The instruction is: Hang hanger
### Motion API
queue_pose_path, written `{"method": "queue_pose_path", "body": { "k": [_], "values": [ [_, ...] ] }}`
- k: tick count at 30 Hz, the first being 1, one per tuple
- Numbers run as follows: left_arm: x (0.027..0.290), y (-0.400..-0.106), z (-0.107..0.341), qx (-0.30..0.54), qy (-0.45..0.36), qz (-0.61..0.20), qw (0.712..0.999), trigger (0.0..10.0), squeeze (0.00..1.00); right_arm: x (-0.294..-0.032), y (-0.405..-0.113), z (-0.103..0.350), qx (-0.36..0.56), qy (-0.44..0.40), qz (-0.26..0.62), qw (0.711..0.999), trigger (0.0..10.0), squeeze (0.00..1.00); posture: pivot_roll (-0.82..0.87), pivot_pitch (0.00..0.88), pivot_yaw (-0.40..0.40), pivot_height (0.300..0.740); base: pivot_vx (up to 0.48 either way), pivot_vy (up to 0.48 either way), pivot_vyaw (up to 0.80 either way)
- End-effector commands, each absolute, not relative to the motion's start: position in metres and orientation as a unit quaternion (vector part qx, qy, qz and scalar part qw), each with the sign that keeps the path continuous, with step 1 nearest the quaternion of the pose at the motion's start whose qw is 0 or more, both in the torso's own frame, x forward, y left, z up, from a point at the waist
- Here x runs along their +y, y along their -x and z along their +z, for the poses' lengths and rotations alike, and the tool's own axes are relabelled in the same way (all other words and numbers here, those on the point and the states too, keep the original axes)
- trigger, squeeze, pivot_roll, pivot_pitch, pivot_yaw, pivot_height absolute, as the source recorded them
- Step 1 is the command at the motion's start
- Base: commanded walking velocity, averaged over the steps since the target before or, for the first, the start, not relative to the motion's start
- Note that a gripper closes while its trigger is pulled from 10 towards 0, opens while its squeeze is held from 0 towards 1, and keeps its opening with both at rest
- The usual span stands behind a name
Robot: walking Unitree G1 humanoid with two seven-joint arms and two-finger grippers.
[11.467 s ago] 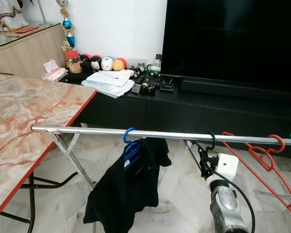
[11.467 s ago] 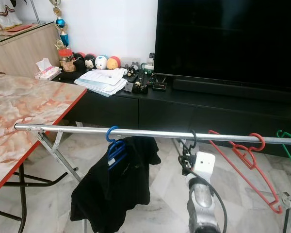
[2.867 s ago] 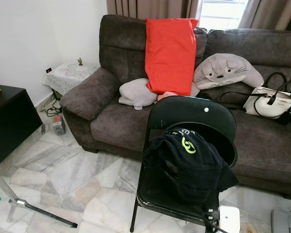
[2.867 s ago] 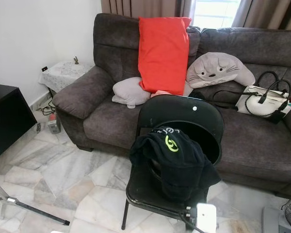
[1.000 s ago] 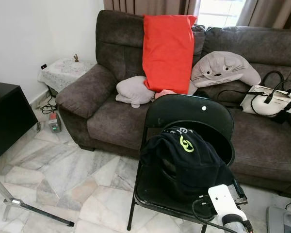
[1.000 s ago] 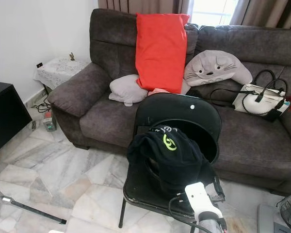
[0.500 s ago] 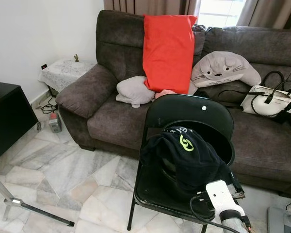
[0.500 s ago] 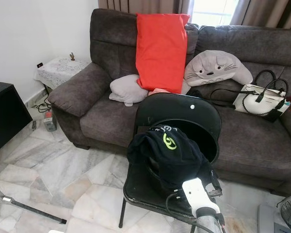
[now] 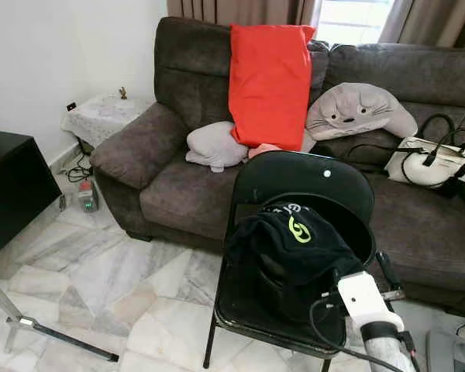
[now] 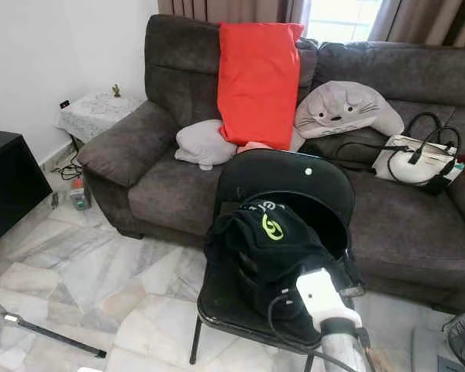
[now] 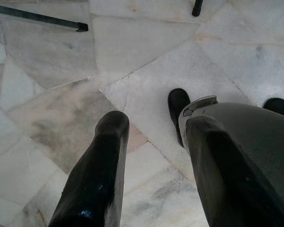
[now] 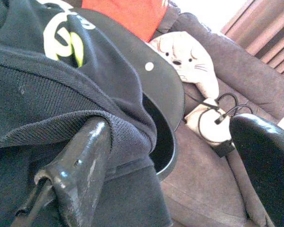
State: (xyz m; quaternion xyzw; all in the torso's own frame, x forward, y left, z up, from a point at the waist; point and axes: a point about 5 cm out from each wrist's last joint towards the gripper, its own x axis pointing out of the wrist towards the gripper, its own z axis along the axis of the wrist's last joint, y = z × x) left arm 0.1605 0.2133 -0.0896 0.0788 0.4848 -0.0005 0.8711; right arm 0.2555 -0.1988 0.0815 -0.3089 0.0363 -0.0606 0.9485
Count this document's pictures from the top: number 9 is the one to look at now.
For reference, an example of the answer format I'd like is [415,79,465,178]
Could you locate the black shirt green logo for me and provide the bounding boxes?
[226,201,367,326]

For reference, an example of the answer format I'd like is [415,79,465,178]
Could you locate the white black handbag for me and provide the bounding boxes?
[346,113,465,197]

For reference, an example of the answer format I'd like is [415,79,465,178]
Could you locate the grey cat face cushion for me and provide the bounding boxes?
[305,82,419,142]

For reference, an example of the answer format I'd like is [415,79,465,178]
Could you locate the black folding chair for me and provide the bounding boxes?
[203,150,408,372]

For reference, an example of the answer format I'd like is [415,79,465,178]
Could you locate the bright window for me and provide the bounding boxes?
[314,0,396,46]

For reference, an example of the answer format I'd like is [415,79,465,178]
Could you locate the pink cushion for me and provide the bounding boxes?
[248,142,284,160]

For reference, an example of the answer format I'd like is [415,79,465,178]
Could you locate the red pillow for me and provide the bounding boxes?
[228,23,316,152]

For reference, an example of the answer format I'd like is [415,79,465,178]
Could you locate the light grey small cushion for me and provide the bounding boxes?
[185,121,250,173]

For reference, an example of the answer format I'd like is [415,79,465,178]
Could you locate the brown fabric sofa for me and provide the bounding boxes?
[89,15,465,319]

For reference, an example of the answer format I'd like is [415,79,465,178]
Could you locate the side table white lace cloth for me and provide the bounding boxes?
[60,93,156,150]

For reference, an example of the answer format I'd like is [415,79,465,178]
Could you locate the grey power strip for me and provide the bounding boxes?
[76,182,102,214]

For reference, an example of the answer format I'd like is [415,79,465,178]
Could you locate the silver metal clothes rack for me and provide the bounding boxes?
[0,271,121,363]

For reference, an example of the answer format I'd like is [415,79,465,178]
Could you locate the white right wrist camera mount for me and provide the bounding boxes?
[337,270,405,336]

